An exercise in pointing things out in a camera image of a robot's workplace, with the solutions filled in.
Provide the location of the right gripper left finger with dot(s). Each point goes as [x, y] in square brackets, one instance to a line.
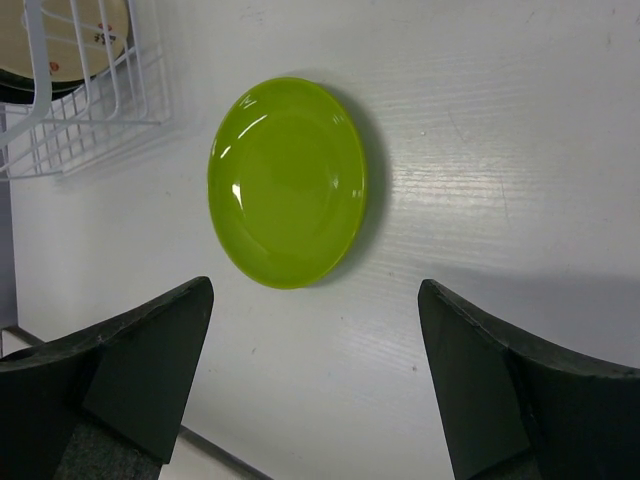
[184, 309]

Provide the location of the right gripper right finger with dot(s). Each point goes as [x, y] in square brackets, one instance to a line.
[516, 406]

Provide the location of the lime green plate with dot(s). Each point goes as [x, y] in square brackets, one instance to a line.
[287, 183]

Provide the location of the beige plate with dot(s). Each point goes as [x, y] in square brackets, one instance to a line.
[82, 37]

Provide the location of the white wire dish rack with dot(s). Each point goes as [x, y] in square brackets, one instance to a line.
[53, 128]

